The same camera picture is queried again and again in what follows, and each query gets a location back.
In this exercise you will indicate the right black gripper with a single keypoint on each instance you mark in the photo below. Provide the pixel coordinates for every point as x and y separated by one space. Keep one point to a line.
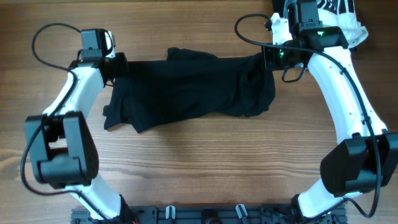
268 61

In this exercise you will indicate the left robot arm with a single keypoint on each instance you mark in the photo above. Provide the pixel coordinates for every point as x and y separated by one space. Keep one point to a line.
59 143

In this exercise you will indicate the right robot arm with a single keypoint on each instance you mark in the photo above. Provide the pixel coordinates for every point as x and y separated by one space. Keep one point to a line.
318 37

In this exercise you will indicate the black folded garment under jeans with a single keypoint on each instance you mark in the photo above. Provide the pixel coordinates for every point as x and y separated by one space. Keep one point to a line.
279 6

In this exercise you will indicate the black t-shirt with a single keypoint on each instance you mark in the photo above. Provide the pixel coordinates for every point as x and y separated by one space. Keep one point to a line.
189 84

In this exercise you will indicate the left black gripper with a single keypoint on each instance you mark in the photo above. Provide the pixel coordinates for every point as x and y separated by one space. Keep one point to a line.
123 68

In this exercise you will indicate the white printed garment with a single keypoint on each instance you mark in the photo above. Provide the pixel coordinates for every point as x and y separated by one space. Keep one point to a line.
342 13

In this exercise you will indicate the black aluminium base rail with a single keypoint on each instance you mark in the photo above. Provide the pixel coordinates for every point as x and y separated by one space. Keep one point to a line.
265 214

